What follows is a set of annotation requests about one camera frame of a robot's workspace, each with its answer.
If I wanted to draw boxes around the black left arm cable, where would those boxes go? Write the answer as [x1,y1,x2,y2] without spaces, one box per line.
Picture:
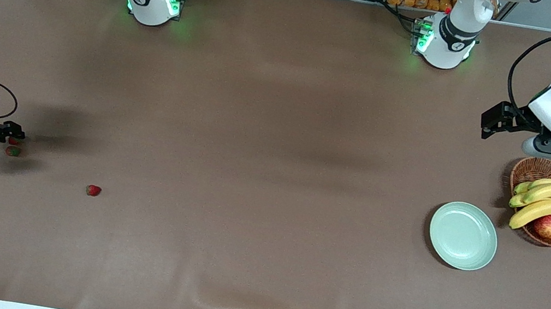
[501,19,551,124]

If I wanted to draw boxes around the red apple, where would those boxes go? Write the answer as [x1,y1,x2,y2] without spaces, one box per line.
[532,212,551,240]

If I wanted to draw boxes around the greenish yellow banana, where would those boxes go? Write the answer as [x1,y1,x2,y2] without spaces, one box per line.
[513,173,551,200]

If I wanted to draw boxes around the brown wicker basket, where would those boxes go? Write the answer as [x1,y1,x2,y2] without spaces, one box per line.
[500,153,551,247]

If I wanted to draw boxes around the brown table cover mat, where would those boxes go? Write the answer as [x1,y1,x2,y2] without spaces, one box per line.
[0,0,551,309]

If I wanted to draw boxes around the pale green plate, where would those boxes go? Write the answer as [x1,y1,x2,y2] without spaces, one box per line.
[423,197,504,276]

